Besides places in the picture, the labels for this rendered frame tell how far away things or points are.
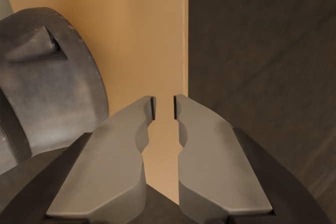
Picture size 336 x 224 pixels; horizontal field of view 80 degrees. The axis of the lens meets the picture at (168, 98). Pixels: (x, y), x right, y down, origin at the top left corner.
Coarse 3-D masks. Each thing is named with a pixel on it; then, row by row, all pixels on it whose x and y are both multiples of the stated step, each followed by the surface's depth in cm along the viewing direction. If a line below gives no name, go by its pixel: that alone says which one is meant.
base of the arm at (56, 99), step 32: (0, 32) 20; (32, 32) 20; (64, 32) 21; (0, 64) 19; (32, 64) 20; (64, 64) 21; (0, 96) 18; (32, 96) 19; (64, 96) 21; (96, 96) 23; (32, 128) 20; (64, 128) 22
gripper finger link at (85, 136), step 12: (72, 144) 9; (84, 144) 9; (60, 156) 8; (72, 156) 8; (48, 168) 7; (60, 168) 7; (36, 180) 7; (48, 180) 7; (60, 180) 7; (24, 192) 7; (36, 192) 7; (48, 192) 7; (12, 204) 6; (24, 204) 6; (36, 204) 6; (48, 204) 6; (0, 216) 6; (12, 216) 6; (24, 216) 6; (36, 216) 6
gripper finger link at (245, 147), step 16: (240, 128) 9; (240, 144) 8; (256, 144) 8; (256, 160) 7; (272, 160) 7; (256, 176) 7; (272, 176) 7; (288, 176) 7; (272, 192) 6; (288, 192) 6; (304, 192) 6; (272, 208) 6; (288, 208) 6; (304, 208) 6; (320, 208) 6
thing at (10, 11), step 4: (0, 0) 32; (4, 0) 33; (8, 0) 33; (0, 4) 33; (4, 4) 33; (8, 4) 33; (0, 8) 33; (4, 8) 33; (8, 8) 33; (0, 12) 33; (4, 12) 33; (8, 12) 33; (12, 12) 34; (0, 16) 34; (4, 16) 34
